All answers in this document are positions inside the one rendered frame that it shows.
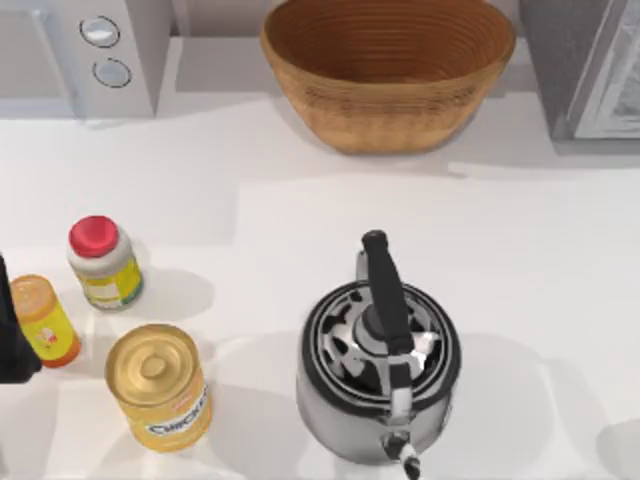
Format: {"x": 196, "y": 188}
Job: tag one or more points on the yellow can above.
{"x": 157, "y": 387}

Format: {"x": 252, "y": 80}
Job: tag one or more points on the grey cabinet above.
{"x": 585, "y": 70}

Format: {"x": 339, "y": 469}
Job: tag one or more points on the pale microwave oven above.
{"x": 75, "y": 55}

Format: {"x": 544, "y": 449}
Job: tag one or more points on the orange yellow bottle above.
{"x": 45, "y": 322}

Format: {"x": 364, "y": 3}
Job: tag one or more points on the red-capped white jar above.
{"x": 105, "y": 265}

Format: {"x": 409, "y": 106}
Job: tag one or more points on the round microwave knob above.
{"x": 99, "y": 31}
{"x": 112, "y": 72}

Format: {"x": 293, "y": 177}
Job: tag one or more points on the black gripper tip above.
{"x": 12, "y": 345}

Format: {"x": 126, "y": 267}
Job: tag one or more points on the woven brown basket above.
{"x": 387, "y": 75}

